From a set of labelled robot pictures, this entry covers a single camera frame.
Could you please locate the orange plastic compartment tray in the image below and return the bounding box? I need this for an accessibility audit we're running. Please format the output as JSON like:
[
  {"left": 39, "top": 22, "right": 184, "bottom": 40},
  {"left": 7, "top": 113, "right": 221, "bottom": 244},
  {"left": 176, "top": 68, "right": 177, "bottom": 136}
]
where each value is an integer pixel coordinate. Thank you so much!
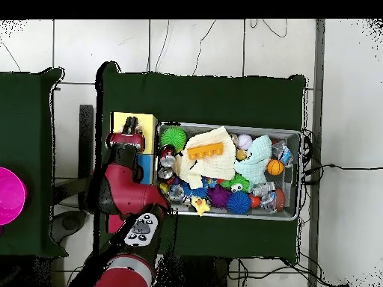
[{"left": 187, "top": 142, "right": 224, "bottom": 160}]

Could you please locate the cream waffle cloth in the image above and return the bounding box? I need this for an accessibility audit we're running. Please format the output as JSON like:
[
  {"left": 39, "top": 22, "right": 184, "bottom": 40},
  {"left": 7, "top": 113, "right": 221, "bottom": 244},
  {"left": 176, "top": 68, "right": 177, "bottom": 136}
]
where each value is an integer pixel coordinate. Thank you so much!
[{"left": 176, "top": 126, "right": 236, "bottom": 190}]

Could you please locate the mint green knitted cloth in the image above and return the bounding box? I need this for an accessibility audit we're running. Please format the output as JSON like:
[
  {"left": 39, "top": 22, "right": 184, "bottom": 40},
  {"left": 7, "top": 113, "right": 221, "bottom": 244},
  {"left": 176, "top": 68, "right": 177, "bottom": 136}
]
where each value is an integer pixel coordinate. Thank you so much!
[{"left": 234, "top": 135, "right": 272, "bottom": 189}]

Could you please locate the blue spiky ball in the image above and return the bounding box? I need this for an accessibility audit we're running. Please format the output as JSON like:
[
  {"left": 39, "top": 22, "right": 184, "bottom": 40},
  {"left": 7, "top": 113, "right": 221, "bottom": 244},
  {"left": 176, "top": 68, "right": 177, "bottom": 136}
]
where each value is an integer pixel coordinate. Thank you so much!
[{"left": 226, "top": 191, "right": 252, "bottom": 215}]

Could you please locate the silver toy robot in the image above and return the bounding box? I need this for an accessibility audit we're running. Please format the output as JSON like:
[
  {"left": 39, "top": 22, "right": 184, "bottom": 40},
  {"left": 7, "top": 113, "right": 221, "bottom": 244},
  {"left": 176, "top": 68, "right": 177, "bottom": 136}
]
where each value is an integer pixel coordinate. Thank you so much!
[{"left": 250, "top": 182, "right": 276, "bottom": 197}]

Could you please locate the wooden box with three holes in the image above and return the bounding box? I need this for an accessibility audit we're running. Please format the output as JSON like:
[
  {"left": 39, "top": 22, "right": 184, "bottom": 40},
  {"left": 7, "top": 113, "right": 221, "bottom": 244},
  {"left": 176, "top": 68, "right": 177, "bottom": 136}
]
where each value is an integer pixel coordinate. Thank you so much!
[{"left": 104, "top": 111, "right": 158, "bottom": 235}]

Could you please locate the large green spiky ball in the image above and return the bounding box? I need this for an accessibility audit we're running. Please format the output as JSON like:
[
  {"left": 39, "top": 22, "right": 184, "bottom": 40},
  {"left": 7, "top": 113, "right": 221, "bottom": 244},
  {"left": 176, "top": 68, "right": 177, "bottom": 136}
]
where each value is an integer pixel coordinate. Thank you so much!
[{"left": 159, "top": 127, "right": 188, "bottom": 154}]

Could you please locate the dark green table cloth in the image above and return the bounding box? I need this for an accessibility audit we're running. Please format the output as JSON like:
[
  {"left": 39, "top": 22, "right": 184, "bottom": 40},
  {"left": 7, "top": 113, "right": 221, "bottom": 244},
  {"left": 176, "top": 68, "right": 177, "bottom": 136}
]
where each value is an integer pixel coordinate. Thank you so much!
[{"left": 94, "top": 61, "right": 307, "bottom": 260}]

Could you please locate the dark green side table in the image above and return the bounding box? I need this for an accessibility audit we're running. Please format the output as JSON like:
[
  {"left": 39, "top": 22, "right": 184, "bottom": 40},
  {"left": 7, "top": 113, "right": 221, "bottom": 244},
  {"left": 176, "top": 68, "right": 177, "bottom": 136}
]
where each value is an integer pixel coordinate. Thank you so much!
[{"left": 0, "top": 67, "right": 68, "bottom": 258}]

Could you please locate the grey stand base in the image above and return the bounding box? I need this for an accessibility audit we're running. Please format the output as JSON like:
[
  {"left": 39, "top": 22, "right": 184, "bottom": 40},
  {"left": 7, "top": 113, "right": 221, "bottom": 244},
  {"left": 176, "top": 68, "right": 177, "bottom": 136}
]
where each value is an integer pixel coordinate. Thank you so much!
[{"left": 49, "top": 209, "right": 88, "bottom": 244}]

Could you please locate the purple spiky ball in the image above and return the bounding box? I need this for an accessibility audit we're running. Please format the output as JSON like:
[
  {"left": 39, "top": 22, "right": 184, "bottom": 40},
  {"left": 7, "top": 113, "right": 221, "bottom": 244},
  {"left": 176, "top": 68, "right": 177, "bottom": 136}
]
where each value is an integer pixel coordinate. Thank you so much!
[{"left": 206, "top": 185, "right": 231, "bottom": 209}]

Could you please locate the white baseball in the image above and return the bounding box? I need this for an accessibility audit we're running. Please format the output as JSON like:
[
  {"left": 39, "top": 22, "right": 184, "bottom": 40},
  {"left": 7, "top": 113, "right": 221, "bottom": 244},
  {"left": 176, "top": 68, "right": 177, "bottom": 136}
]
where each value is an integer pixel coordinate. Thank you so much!
[{"left": 237, "top": 133, "right": 253, "bottom": 150}]

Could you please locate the magenta round disc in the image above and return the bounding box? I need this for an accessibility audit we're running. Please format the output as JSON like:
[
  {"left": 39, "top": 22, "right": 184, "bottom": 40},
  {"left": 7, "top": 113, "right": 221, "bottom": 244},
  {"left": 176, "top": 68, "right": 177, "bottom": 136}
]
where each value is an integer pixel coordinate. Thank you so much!
[{"left": 0, "top": 166, "right": 28, "bottom": 226}]

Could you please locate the small orange basketball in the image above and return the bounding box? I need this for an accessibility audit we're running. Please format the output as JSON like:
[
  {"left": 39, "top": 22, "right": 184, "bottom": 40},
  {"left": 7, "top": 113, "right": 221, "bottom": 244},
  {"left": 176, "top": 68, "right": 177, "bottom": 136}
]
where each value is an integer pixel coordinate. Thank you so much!
[{"left": 266, "top": 158, "right": 285, "bottom": 176}]

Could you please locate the small brown football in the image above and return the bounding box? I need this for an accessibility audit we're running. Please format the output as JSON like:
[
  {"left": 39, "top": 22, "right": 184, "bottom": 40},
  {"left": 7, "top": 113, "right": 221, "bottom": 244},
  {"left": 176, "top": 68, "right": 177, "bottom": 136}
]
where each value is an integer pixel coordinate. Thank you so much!
[{"left": 273, "top": 188, "right": 287, "bottom": 212}]

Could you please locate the black upright post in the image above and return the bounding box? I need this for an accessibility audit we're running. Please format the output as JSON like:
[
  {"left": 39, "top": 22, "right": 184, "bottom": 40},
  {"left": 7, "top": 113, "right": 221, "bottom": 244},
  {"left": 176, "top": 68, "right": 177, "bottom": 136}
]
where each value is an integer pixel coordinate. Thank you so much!
[{"left": 78, "top": 104, "right": 94, "bottom": 212}]

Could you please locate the shallow wire mesh bin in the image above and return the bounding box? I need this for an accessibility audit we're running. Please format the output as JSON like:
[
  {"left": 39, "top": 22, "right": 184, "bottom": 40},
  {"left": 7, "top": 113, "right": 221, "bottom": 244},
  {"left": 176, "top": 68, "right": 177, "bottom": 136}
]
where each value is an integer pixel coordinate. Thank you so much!
[{"left": 153, "top": 121, "right": 301, "bottom": 221}]

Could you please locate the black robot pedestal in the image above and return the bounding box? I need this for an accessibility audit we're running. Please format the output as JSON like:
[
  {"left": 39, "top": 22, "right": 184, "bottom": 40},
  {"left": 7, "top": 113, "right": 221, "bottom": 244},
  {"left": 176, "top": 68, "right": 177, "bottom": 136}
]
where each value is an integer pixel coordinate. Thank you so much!
[{"left": 155, "top": 255, "right": 231, "bottom": 287}]

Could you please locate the black power cable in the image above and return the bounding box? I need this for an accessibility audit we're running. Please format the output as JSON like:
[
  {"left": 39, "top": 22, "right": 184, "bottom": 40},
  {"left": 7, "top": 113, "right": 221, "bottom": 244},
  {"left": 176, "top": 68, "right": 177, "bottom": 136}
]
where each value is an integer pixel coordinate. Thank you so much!
[{"left": 300, "top": 162, "right": 383, "bottom": 185}]

